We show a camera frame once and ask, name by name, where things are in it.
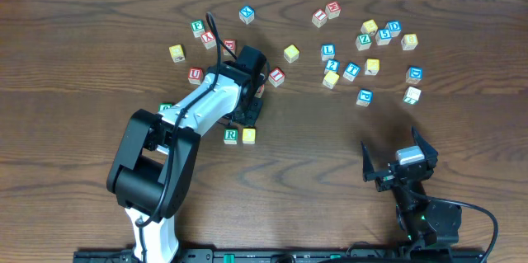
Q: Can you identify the red i block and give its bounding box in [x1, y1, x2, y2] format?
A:
[312, 9, 328, 28]
[268, 68, 285, 87]

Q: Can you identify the yellow hammer block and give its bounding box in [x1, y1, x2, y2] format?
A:
[365, 59, 380, 76]

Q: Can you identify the red X block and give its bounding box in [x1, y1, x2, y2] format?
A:
[200, 31, 216, 49]

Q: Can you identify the yellow O block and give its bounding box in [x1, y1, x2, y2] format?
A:
[242, 128, 257, 144]

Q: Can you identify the yellow B-side block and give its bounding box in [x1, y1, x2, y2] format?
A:
[401, 34, 418, 51]

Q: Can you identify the blue X block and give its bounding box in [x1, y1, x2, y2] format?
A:
[239, 6, 255, 25]

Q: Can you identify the blue T block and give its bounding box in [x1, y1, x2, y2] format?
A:
[343, 63, 361, 82]

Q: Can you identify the red U block left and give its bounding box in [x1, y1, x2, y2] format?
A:
[188, 68, 204, 85]

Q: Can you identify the yellow block by 2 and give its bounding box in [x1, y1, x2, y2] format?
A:
[323, 71, 340, 89]

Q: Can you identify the yellow block far left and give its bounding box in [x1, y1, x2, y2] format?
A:
[168, 45, 186, 63]

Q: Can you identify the red E block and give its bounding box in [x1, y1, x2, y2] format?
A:
[223, 39, 236, 56]

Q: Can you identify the yellow block by Z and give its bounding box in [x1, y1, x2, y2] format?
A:
[361, 19, 378, 36]

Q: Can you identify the blue 2 block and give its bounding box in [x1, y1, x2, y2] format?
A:
[324, 59, 340, 74]

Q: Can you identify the blue D block near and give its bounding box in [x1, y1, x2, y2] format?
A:
[406, 67, 423, 85]

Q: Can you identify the red u block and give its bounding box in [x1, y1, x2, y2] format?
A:
[188, 68, 204, 85]
[255, 85, 265, 98]

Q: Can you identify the blue d block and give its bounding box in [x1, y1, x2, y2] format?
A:
[406, 67, 423, 85]
[385, 21, 402, 38]

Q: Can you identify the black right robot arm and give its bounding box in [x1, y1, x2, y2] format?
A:
[361, 129, 462, 248]

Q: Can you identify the red block far right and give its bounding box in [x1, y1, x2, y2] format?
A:
[325, 1, 342, 19]

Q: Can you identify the blue 5 block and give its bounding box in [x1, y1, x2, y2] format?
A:
[375, 29, 392, 46]

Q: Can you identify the green R block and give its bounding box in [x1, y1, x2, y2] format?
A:
[224, 129, 238, 145]

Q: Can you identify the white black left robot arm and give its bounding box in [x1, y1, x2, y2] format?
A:
[106, 61, 270, 262]

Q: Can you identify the blue D block far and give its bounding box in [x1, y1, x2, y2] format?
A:
[385, 21, 402, 38]

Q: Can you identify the green Z block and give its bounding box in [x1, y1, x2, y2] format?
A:
[356, 34, 372, 51]

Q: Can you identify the blue P block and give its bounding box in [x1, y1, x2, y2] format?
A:
[356, 89, 373, 106]

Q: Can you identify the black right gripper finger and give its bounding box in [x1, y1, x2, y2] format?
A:
[411, 126, 439, 168]
[361, 142, 389, 182]

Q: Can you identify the green F block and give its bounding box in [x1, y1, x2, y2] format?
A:
[191, 20, 205, 38]

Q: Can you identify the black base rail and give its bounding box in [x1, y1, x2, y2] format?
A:
[73, 247, 486, 263]

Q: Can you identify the red I block far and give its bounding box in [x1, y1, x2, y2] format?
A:
[312, 9, 328, 28]

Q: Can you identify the green 7 block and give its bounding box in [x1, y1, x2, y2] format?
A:
[403, 87, 422, 105]

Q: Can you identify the blue L block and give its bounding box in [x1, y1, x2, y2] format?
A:
[321, 44, 335, 61]

